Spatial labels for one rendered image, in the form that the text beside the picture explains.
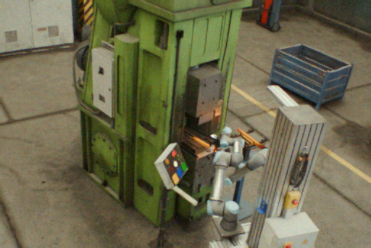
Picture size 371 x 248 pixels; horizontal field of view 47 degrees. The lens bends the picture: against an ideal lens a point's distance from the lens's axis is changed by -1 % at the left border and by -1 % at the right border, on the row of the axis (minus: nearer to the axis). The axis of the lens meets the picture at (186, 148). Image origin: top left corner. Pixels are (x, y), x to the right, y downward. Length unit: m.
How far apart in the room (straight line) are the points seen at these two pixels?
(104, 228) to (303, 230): 2.33
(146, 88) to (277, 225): 1.83
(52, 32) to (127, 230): 5.24
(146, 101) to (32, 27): 5.01
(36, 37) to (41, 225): 4.88
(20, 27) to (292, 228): 6.83
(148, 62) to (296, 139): 1.72
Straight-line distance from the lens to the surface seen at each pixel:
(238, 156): 3.68
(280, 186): 3.13
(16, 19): 8.80
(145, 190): 4.76
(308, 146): 3.03
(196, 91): 3.98
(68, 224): 4.91
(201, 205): 4.93
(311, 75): 7.74
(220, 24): 4.10
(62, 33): 9.14
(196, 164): 4.34
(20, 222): 5.02
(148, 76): 4.13
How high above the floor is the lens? 3.39
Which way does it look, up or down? 34 degrees down
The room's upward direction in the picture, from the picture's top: 6 degrees clockwise
